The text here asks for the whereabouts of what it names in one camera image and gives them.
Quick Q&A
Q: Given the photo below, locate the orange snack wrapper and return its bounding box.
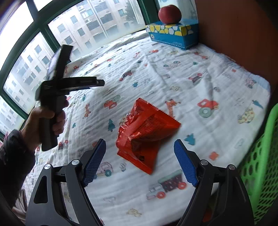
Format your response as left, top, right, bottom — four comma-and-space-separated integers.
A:
116, 98, 181, 175

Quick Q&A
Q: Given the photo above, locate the small pudding cup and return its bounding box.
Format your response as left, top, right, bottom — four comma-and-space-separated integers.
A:
90, 73, 105, 90

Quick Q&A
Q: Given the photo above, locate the green mesh trash basket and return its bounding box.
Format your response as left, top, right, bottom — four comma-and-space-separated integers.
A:
238, 105, 277, 225

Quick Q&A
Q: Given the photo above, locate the person's left hand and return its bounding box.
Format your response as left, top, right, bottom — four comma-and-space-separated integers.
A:
20, 106, 66, 152

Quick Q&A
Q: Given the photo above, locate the blue yellow tissue box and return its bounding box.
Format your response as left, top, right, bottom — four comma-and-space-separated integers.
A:
146, 19, 198, 49

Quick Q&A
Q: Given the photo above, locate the red apple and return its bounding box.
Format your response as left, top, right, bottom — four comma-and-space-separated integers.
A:
158, 5, 182, 24

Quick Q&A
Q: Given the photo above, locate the brown wooden headboard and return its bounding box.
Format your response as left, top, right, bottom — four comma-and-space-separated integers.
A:
194, 0, 278, 92

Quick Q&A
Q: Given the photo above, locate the green window frame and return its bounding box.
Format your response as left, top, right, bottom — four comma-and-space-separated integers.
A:
0, 0, 161, 139

